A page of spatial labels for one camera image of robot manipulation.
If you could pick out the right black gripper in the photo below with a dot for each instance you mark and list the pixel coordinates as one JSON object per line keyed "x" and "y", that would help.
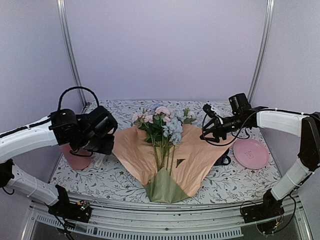
{"x": 215, "y": 129}

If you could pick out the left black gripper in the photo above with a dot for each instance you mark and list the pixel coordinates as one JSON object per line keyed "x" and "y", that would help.
{"x": 107, "y": 149}

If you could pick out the green paper bouquet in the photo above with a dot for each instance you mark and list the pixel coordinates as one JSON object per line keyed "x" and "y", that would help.
{"x": 171, "y": 178}

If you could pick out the pale pink rose stem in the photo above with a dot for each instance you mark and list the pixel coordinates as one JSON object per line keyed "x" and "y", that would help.
{"x": 190, "y": 115}

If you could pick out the cream printed ribbon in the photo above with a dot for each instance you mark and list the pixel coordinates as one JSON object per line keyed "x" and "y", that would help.
{"x": 98, "y": 161}

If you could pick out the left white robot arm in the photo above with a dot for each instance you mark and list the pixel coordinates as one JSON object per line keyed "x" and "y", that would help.
{"x": 57, "y": 129}

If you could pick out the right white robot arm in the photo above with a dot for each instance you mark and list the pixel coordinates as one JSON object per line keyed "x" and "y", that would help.
{"x": 300, "y": 132}

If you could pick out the pink cylindrical vase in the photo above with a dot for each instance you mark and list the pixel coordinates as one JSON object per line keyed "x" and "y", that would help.
{"x": 77, "y": 161}

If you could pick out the dark blue mug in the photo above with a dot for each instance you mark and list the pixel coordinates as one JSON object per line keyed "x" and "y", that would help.
{"x": 224, "y": 160}

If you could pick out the loose dark green leaf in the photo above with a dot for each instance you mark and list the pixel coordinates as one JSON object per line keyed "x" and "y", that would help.
{"x": 179, "y": 161}

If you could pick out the pink plate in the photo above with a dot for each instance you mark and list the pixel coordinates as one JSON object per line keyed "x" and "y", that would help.
{"x": 251, "y": 154}

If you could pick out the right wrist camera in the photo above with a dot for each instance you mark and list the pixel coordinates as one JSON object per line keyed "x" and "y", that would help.
{"x": 214, "y": 116}

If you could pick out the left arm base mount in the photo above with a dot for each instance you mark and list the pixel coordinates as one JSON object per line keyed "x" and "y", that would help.
{"x": 79, "y": 211}

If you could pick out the aluminium front rail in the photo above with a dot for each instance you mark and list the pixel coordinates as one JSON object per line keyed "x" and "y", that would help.
{"x": 127, "y": 220}

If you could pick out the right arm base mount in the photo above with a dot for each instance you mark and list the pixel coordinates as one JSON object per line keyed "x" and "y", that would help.
{"x": 270, "y": 216}

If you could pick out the left aluminium frame post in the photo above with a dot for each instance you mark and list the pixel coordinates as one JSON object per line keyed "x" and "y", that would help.
{"x": 62, "y": 13}

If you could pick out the aluminium frame post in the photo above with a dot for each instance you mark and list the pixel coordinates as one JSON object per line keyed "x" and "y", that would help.
{"x": 62, "y": 13}
{"x": 268, "y": 18}

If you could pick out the right aluminium frame post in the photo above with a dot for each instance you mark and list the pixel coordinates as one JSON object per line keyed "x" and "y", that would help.
{"x": 268, "y": 18}

